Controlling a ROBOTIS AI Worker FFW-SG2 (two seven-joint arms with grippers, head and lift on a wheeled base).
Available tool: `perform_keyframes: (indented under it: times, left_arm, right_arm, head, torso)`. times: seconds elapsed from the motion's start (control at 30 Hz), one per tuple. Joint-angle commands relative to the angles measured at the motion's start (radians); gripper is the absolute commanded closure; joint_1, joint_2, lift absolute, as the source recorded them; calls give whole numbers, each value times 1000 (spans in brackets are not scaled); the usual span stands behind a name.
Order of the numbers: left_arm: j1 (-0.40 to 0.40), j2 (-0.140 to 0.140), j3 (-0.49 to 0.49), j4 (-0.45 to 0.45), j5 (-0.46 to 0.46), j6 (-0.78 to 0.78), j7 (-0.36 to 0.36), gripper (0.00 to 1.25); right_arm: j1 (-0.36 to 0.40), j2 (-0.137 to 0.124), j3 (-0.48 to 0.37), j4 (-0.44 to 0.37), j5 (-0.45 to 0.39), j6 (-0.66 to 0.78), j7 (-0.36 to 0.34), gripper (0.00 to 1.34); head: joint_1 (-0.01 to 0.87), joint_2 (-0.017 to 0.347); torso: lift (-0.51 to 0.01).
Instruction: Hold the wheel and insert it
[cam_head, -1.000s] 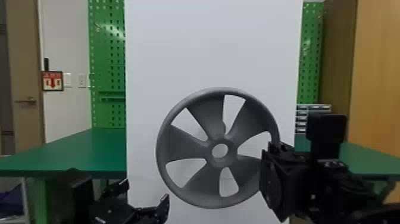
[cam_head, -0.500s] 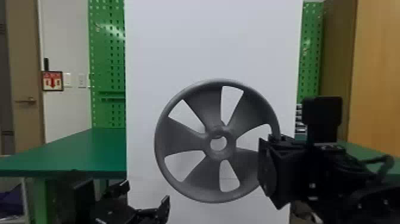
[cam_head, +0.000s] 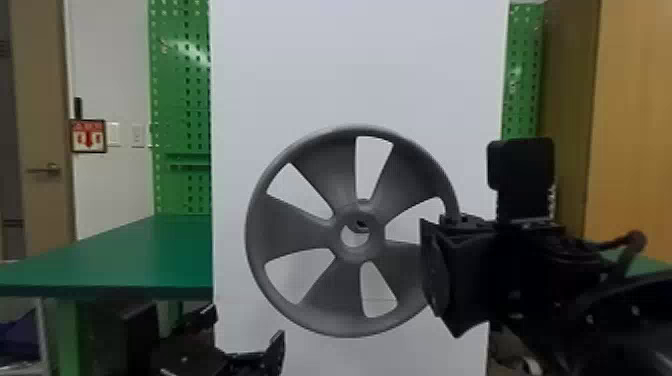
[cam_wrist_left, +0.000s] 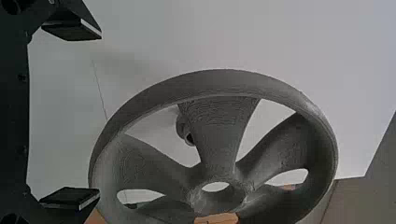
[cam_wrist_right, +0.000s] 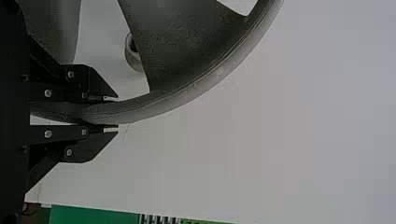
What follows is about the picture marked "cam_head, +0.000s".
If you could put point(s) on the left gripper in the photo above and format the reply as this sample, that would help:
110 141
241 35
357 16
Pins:
246 365

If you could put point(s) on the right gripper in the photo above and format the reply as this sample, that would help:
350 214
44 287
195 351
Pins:
525 262

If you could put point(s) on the grey wheel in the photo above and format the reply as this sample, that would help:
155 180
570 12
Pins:
294 231

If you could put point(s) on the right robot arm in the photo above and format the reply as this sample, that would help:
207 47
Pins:
619 325

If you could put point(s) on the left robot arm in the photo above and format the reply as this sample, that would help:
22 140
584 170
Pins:
136 341

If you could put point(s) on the white panel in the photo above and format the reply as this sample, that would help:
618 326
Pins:
367 63

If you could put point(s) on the brown wooden cupboard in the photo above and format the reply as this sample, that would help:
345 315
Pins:
630 115

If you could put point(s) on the beige door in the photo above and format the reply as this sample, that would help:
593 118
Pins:
36 105

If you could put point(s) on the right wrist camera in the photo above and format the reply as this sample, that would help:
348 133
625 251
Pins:
520 168

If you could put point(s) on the white wall switch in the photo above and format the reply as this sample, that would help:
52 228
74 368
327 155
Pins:
113 134
138 135

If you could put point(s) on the red wall sign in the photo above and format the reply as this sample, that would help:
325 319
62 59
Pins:
88 135

